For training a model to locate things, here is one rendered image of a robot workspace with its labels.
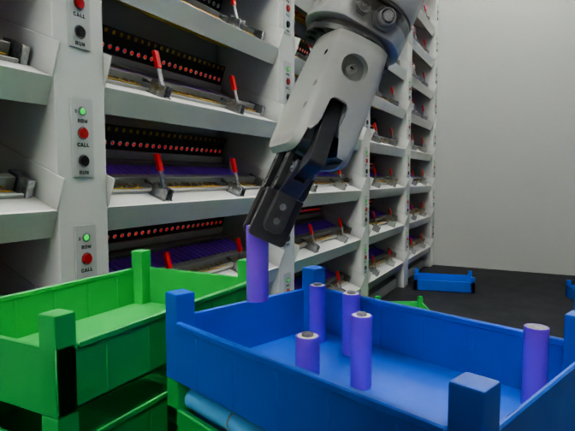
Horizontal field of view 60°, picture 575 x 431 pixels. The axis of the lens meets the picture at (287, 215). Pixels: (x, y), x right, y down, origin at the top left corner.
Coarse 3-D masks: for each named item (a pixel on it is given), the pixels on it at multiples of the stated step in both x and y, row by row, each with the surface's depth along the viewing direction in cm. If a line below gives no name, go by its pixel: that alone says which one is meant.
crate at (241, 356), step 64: (192, 320) 46; (256, 320) 53; (384, 320) 52; (448, 320) 47; (192, 384) 43; (256, 384) 37; (320, 384) 32; (384, 384) 43; (448, 384) 26; (512, 384) 43
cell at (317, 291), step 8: (312, 288) 54; (320, 288) 54; (312, 296) 54; (320, 296) 54; (312, 304) 54; (320, 304) 54; (312, 312) 54; (320, 312) 54; (312, 320) 54; (320, 320) 54; (312, 328) 54; (320, 328) 54; (320, 336) 54
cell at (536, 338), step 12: (528, 324) 39; (540, 324) 39; (528, 336) 38; (540, 336) 38; (528, 348) 38; (540, 348) 38; (528, 360) 38; (540, 360) 38; (528, 372) 38; (540, 372) 38; (528, 384) 38; (540, 384) 38; (528, 396) 38
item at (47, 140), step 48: (0, 0) 77; (48, 0) 73; (96, 0) 79; (96, 48) 80; (96, 96) 80; (48, 144) 75; (96, 144) 80; (96, 192) 81; (48, 240) 76; (96, 240) 81
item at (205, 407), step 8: (192, 392) 45; (192, 400) 45; (200, 400) 44; (208, 400) 44; (192, 408) 45; (200, 408) 44; (208, 408) 43; (216, 408) 42; (224, 408) 42; (200, 416) 45; (208, 416) 43; (216, 416) 42; (224, 416) 41; (232, 416) 41; (240, 416) 41; (216, 424) 44; (224, 424) 41; (232, 424) 40; (240, 424) 40; (248, 424) 40
